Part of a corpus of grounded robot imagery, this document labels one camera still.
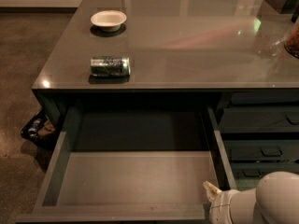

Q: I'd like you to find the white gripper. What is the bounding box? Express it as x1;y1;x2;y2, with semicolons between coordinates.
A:
203;181;256;224

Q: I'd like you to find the grey top drawer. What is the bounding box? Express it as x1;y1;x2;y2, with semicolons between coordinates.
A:
16;106;235;224

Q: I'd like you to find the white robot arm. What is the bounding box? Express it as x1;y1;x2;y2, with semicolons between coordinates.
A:
203;172;299;224

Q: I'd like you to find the right bottom drawer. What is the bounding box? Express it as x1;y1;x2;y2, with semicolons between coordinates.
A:
231;162;299;178

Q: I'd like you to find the right middle drawer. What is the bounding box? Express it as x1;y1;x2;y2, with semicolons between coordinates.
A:
224;140;299;161

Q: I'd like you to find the right upper drawer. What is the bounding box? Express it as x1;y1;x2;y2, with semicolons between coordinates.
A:
219;106;299;133

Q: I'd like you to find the dark grey drawer cabinet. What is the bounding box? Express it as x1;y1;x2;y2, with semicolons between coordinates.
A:
31;0;299;185

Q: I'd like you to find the green soda can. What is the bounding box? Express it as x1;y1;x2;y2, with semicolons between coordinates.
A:
90;56;130;77

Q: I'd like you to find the glass jar with snacks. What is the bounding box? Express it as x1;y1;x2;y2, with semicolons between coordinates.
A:
284;19;299;58

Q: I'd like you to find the black floor bin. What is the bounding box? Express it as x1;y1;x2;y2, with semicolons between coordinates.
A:
21;109;58;150

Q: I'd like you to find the white bowl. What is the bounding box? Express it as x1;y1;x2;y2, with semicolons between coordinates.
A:
91;10;127;32

